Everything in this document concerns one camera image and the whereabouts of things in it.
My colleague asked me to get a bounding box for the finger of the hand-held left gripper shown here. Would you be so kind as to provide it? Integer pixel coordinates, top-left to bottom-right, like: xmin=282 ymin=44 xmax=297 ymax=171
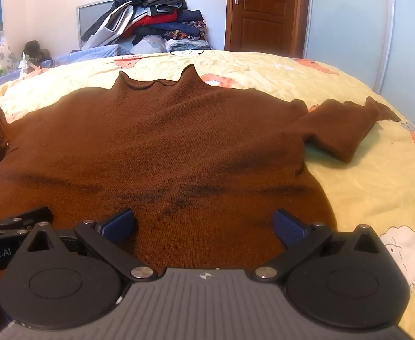
xmin=0 ymin=206 xmax=54 ymax=239

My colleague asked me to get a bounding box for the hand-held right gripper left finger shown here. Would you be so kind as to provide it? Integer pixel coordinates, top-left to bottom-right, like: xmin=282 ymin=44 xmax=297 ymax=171
xmin=23 ymin=208 xmax=157 ymax=282

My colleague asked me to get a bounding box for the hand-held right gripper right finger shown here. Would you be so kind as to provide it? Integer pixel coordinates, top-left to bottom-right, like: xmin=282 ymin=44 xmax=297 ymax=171
xmin=254 ymin=210 xmax=385 ymax=282

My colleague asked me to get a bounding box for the brown knitted sweater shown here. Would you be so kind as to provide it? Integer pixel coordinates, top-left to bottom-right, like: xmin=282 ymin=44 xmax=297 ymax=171
xmin=0 ymin=64 xmax=403 ymax=277

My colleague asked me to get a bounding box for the pile of mixed clothes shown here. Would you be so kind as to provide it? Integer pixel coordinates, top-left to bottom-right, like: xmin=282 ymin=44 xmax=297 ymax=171
xmin=82 ymin=0 xmax=213 ymax=53

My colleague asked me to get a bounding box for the yellow cartoon printed bed sheet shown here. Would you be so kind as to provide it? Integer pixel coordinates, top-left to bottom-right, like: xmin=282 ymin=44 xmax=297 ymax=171
xmin=0 ymin=49 xmax=415 ymax=340

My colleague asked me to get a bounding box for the floral grey pillow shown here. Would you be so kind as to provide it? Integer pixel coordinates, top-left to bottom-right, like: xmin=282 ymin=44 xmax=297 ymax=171
xmin=0 ymin=41 xmax=19 ymax=76

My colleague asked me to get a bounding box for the dark plush toy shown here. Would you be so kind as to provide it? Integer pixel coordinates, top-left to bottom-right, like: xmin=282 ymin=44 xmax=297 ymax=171
xmin=22 ymin=40 xmax=51 ymax=61

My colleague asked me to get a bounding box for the blue quilted blanket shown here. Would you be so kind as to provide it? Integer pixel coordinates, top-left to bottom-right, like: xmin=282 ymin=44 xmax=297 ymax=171
xmin=0 ymin=44 xmax=137 ymax=86

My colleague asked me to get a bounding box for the grey framed panel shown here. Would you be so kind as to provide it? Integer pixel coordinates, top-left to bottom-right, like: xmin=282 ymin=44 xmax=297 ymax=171
xmin=76 ymin=0 xmax=123 ymax=51

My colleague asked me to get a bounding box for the white sliding wardrobe door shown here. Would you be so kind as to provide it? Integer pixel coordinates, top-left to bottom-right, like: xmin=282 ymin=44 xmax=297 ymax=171
xmin=302 ymin=0 xmax=415 ymax=114

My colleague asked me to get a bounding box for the brown wooden door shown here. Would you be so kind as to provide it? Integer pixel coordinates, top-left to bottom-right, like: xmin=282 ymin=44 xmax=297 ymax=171
xmin=225 ymin=0 xmax=311 ymax=59

